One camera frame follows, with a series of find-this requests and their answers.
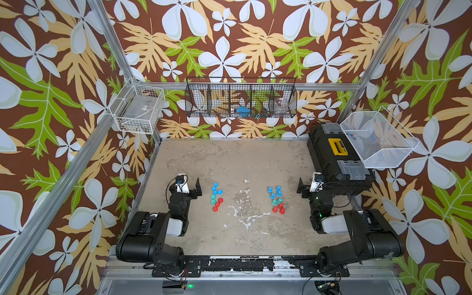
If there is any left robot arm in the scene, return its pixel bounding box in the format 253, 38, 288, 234
116, 175, 202, 267

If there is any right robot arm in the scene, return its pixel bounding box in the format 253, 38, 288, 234
297, 178, 406, 274

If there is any black toolbox yellow latch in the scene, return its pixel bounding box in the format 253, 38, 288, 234
307, 122, 375, 196

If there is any blue object in basket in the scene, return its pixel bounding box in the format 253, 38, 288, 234
237, 106, 251, 118

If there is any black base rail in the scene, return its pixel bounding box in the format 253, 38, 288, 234
152, 255, 350, 279

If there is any white wire basket right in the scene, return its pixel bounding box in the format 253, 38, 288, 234
340, 107, 420, 170

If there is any white wire basket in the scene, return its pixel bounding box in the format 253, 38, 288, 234
111, 79, 166, 135
340, 107, 420, 170

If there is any white wire basket left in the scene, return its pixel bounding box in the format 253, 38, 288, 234
111, 79, 166, 135

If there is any black wire basket back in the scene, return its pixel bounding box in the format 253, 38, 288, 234
184, 77, 298, 119

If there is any aluminium frame post back right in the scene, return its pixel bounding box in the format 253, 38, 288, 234
337, 0, 417, 124

